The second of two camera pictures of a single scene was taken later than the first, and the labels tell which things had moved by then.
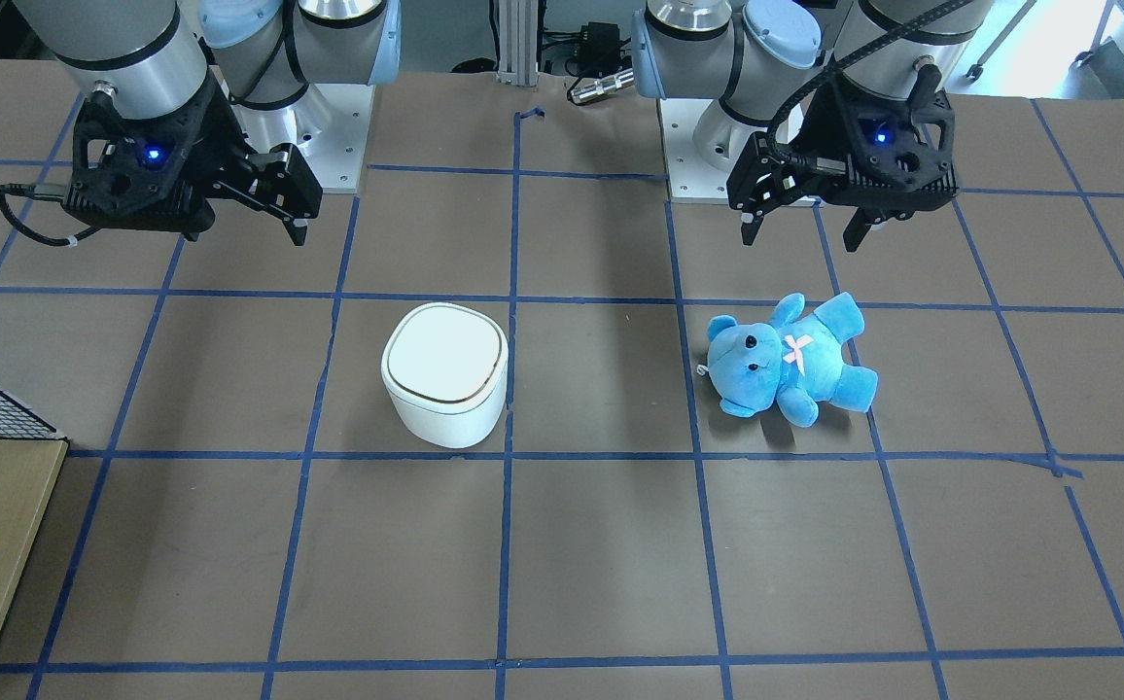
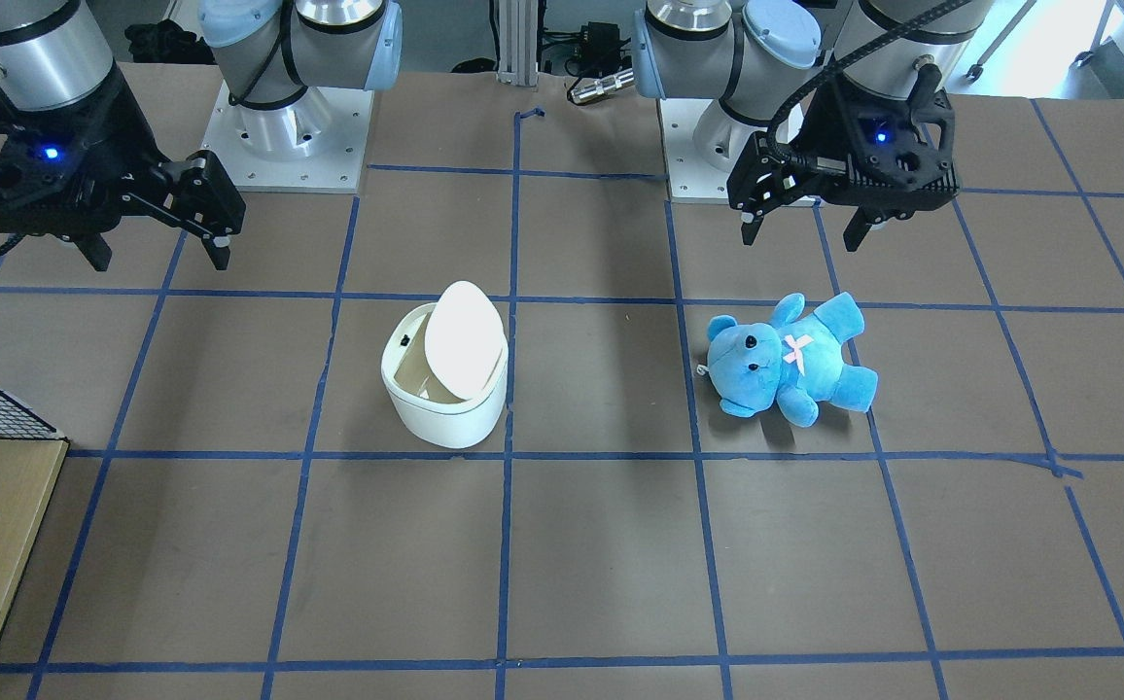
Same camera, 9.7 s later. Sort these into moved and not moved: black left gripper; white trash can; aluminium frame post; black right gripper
Moved: black right gripper
Not moved: white trash can; black left gripper; aluminium frame post
